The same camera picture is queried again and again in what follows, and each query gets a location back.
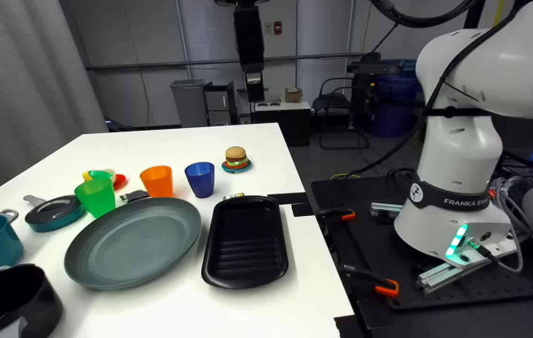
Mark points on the small blue toy plate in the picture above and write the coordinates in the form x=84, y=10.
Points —
x=245, y=167

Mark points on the grey-green round plate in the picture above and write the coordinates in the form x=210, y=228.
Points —
x=133, y=244

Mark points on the black equipment rack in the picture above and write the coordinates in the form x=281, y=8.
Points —
x=367, y=81

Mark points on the grey waste bin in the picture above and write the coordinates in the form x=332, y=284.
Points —
x=189, y=104

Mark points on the toy hamburger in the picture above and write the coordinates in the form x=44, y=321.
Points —
x=236, y=154

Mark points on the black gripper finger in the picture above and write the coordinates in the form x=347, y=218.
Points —
x=257, y=91

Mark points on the orange plastic cup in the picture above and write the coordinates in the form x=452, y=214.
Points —
x=157, y=183

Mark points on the black flat table bracket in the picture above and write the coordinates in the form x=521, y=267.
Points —
x=288, y=201

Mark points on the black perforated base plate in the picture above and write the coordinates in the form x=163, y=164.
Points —
x=367, y=250

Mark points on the aluminium extrusion bar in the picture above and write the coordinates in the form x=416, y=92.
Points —
x=448, y=275

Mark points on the dark grey cabinet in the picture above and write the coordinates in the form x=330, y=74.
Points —
x=221, y=104

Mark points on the blue plastic barrel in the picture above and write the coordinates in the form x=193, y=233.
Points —
x=395, y=115

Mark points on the black side table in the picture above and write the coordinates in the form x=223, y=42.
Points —
x=283, y=122

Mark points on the black rectangular tray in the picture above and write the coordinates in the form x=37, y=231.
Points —
x=245, y=244

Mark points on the small red wall sign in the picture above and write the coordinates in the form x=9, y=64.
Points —
x=277, y=27

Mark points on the green plastic cup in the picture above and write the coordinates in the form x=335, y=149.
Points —
x=97, y=199

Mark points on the black metal chair frame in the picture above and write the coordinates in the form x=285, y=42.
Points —
x=335, y=104

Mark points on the small cardboard box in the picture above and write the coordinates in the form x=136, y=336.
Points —
x=294, y=94

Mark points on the blue plastic cup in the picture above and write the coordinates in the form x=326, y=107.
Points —
x=200, y=179

